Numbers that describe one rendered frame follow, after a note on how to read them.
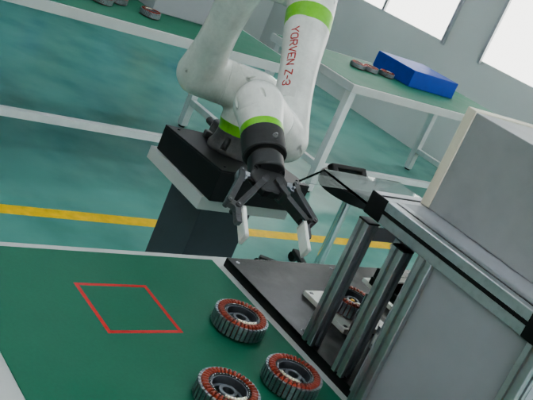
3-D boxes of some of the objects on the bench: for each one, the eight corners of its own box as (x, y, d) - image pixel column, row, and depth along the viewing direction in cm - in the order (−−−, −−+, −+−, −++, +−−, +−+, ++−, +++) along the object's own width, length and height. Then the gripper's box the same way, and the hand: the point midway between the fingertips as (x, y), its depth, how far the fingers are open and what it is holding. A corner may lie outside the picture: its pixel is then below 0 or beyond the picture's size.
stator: (316, 294, 189) (322, 280, 188) (351, 297, 196) (358, 283, 195) (343, 323, 181) (350, 309, 180) (380, 325, 188) (387, 311, 187)
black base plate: (223, 265, 192) (226, 256, 191) (404, 276, 234) (408, 269, 233) (347, 398, 160) (352, 389, 159) (533, 384, 201) (538, 376, 201)
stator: (203, 308, 169) (209, 292, 168) (251, 317, 174) (258, 301, 173) (218, 340, 160) (225, 324, 158) (270, 348, 165) (277, 332, 164)
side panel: (343, 403, 158) (419, 255, 148) (354, 402, 159) (430, 256, 150) (446, 513, 138) (542, 353, 128) (458, 511, 140) (552, 352, 130)
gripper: (307, 182, 180) (320, 269, 168) (201, 154, 169) (207, 244, 157) (326, 162, 175) (340, 250, 163) (218, 132, 164) (225, 223, 152)
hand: (274, 242), depth 161 cm, fingers open, 13 cm apart
